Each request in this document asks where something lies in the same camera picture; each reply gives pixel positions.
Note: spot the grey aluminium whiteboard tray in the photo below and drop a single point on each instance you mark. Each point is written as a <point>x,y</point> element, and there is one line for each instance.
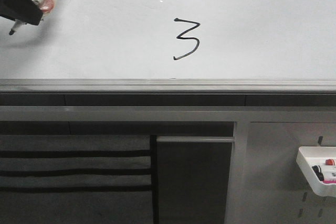
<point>316,86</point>

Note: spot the white whiteboard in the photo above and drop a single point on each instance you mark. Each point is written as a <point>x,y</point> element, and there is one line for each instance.
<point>158,39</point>

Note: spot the grey fabric pocket organizer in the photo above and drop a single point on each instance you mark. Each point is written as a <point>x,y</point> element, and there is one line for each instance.
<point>79,179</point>

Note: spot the dark grey hanging panel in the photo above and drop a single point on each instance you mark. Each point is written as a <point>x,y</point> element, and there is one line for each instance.
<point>193,175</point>

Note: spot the white plastic marker tray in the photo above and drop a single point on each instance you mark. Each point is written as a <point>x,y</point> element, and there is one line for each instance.
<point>309,156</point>

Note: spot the black capped marker upper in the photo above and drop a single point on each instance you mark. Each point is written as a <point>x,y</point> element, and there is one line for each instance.
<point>323,169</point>

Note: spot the black capped marker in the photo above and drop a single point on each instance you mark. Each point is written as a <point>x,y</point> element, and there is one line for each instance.
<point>323,169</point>
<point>326,177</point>

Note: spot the black capped marker lower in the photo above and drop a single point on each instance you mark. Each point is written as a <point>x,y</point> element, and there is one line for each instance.
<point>326,177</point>

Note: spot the red capped marker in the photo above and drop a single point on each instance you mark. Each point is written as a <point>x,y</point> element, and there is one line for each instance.
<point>330,162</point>

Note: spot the pink marker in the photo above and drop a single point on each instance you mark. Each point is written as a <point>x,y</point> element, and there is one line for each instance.
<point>329,182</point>

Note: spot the white metal pegboard frame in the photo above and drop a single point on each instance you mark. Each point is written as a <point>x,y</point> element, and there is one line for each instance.
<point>265,183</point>

